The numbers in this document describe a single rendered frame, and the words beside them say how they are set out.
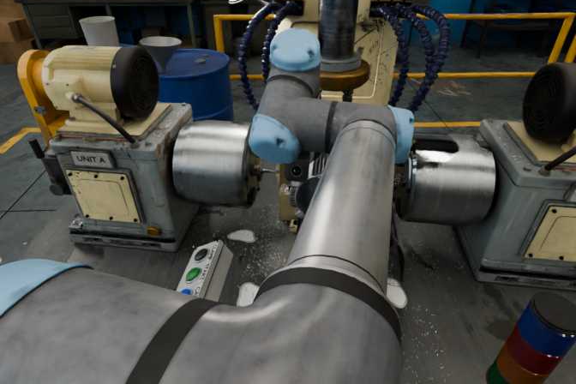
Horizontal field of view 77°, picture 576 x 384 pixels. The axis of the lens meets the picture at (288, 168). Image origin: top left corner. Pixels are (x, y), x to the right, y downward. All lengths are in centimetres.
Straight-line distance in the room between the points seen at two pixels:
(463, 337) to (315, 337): 87
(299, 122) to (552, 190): 69
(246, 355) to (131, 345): 5
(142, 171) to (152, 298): 82
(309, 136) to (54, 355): 37
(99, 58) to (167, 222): 46
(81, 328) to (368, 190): 22
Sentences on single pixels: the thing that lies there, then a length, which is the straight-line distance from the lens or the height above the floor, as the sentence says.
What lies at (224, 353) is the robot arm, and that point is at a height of 147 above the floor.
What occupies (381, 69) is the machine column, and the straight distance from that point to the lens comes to 114.
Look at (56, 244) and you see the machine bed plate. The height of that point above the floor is 80.
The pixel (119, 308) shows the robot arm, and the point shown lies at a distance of 21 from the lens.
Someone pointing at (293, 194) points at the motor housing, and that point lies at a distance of 97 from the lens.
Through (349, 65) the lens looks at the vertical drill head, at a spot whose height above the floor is 135.
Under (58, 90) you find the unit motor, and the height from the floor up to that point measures 129.
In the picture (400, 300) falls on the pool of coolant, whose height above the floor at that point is 80.
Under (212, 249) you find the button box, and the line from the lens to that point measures 76.
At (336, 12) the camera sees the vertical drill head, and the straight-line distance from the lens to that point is 87.
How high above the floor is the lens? 162
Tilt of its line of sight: 34 degrees down
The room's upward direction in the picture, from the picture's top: straight up
